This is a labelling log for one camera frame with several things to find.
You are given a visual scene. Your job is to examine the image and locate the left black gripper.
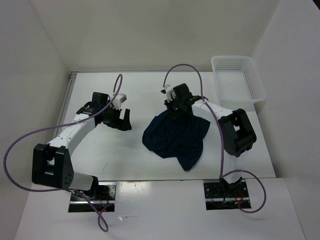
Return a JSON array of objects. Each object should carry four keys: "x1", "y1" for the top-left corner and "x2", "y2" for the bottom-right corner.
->
[{"x1": 101, "y1": 103, "x2": 132, "y2": 131}]

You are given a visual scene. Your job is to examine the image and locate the navy blue shorts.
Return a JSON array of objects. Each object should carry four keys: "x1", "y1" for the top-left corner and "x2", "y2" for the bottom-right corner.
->
[{"x1": 142, "y1": 110, "x2": 211, "y2": 172}]

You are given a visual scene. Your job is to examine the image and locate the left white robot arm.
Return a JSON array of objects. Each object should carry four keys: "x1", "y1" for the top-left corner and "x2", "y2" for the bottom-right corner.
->
[{"x1": 31, "y1": 92, "x2": 132, "y2": 200}]

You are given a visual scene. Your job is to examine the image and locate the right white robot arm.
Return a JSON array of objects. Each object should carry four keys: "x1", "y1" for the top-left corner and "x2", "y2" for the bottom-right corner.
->
[{"x1": 161, "y1": 83, "x2": 257, "y2": 197}]

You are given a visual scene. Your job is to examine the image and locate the white plastic basket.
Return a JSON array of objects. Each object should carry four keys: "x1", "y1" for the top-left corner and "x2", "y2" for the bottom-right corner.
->
[{"x1": 211, "y1": 55, "x2": 267, "y2": 108}]

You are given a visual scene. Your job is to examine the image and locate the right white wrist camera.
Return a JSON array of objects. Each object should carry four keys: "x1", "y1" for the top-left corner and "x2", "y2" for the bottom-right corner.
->
[{"x1": 160, "y1": 84, "x2": 176, "y2": 102}]

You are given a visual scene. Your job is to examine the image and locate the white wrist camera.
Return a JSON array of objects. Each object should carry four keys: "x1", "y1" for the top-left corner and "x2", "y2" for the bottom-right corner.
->
[
  {"x1": 110, "y1": 93, "x2": 127, "y2": 110},
  {"x1": 160, "y1": 84, "x2": 176, "y2": 102}
]

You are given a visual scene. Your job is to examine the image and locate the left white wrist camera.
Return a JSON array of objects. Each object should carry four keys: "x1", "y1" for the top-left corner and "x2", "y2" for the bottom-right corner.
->
[{"x1": 110, "y1": 93, "x2": 127, "y2": 110}]

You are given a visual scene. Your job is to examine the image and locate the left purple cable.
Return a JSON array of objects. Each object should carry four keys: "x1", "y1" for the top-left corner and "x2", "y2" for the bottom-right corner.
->
[{"x1": 3, "y1": 73, "x2": 124, "y2": 233}]

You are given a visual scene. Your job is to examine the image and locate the purple cable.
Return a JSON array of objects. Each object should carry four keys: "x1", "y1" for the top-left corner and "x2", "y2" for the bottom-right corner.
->
[
  {"x1": 162, "y1": 63, "x2": 268, "y2": 213},
  {"x1": 3, "y1": 73, "x2": 124, "y2": 233}
]

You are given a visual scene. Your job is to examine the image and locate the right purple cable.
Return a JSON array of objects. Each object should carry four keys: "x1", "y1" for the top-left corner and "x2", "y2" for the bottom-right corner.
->
[{"x1": 162, "y1": 63, "x2": 268, "y2": 213}]

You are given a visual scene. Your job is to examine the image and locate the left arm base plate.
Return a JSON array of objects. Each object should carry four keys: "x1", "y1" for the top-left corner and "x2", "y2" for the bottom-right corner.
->
[{"x1": 68, "y1": 181, "x2": 117, "y2": 213}]

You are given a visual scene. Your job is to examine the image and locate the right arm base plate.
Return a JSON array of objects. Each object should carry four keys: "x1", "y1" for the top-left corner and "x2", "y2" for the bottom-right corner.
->
[{"x1": 203, "y1": 179, "x2": 252, "y2": 211}]

